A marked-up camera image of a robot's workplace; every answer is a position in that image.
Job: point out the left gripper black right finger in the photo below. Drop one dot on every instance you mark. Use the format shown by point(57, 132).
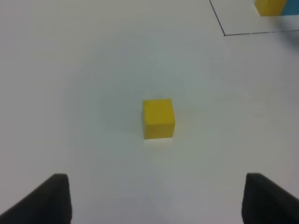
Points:
point(264, 202)

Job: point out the yellow template cube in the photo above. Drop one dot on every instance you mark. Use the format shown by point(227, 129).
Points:
point(270, 7)

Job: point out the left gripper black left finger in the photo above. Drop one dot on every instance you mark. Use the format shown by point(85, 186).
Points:
point(49, 203)

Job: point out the blue template cube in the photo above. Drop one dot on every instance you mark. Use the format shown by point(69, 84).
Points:
point(291, 8)

